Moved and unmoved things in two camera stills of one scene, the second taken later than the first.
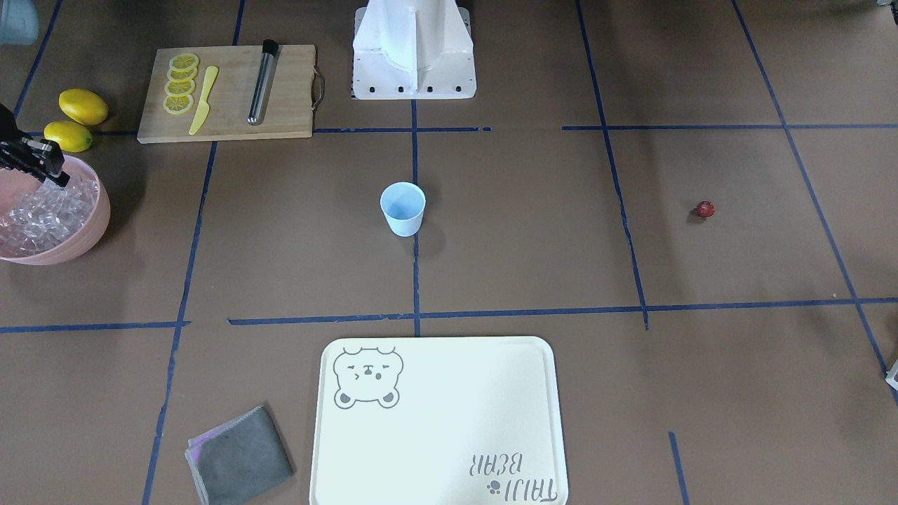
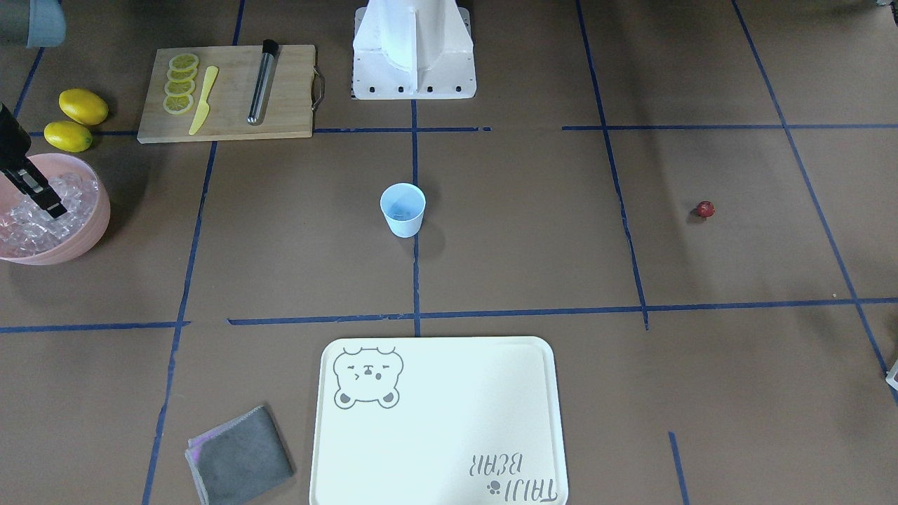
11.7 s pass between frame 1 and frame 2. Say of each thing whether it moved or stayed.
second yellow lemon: stayed
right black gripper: moved
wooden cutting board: stayed
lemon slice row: stayed
